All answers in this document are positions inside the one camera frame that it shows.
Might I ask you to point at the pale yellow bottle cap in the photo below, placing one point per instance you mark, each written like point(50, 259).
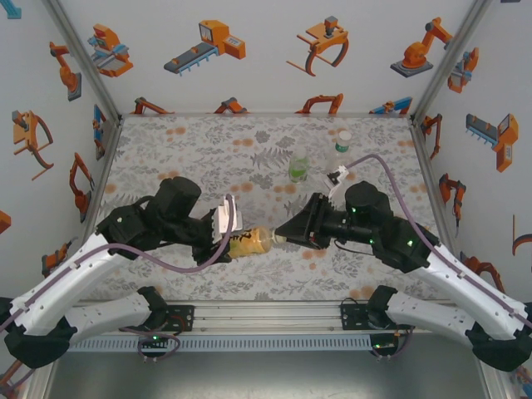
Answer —
point(279, 239)

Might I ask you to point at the yellow label plastic bottle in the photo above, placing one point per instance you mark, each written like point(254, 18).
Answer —
point(249, 243)

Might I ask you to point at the light green label bottle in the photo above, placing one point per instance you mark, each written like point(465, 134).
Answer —
point(299, 170)

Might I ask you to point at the clear bottle dark green label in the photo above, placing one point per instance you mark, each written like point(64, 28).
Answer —
point(338, 156)

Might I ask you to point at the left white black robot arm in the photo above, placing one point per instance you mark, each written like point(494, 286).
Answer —
point(62, 282)

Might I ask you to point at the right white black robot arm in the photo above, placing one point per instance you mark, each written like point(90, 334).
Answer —
point(478, 282)

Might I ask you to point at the floral patterned table cover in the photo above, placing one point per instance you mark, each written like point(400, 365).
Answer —
point(249, 137)

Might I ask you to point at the small control board green LED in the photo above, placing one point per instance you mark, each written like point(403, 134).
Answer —
point(383, 346)
point(154, 338)

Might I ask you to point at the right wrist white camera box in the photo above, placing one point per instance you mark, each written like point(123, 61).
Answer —
point(336, 180)

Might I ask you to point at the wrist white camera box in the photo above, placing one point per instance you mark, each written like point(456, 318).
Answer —
point(228, 220)
point(336, 180)

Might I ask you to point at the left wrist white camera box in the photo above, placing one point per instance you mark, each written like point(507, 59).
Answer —
point(228, 220)

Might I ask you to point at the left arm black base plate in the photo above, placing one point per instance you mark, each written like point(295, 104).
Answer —
point(185, 318)

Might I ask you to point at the aluminium side rail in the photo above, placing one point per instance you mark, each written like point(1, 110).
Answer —
point(109, 145)
point(422, 158)

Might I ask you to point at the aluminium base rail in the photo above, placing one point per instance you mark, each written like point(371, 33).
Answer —
point(266, 318)

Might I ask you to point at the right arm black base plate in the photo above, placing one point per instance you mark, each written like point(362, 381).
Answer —
point(353, 316)

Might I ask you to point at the aluminium table edge rail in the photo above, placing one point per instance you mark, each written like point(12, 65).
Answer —
point(266, 114)

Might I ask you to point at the aluminium frame post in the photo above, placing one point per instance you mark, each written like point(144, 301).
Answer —
point(83, 62)
point(453, 62)

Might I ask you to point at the aluminium frame leg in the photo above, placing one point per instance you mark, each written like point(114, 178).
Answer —
point(496, 384)
point(39, 382)

